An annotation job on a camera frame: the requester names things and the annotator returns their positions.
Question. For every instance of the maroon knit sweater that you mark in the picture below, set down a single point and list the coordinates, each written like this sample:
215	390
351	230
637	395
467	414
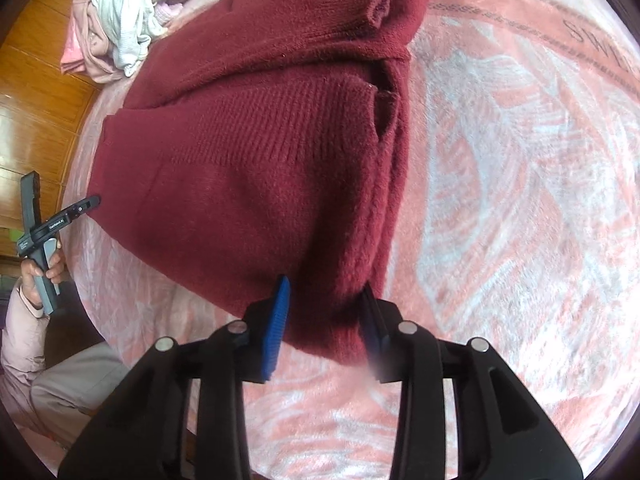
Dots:
250	160

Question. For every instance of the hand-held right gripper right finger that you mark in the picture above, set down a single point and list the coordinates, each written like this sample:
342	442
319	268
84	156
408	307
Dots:
374	332

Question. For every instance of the person's left hand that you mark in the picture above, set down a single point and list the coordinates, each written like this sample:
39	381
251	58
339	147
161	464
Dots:
56	267

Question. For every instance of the pink leaf-print blanket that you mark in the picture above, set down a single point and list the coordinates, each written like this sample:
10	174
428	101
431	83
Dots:
500	210

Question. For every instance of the person's left leg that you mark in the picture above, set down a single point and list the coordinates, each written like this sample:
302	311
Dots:
75	385

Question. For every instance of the person's left forearm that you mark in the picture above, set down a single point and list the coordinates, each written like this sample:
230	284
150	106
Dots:
20	335

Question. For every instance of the pink garment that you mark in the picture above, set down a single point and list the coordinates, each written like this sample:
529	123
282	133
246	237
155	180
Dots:
87	45

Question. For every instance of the pile of light-coloured clothes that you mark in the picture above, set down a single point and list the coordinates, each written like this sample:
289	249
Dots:
122	15

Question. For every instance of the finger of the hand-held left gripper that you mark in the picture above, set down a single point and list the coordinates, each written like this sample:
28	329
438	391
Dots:
80	208

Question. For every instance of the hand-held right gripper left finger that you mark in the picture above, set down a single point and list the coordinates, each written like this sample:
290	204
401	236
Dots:
277	325

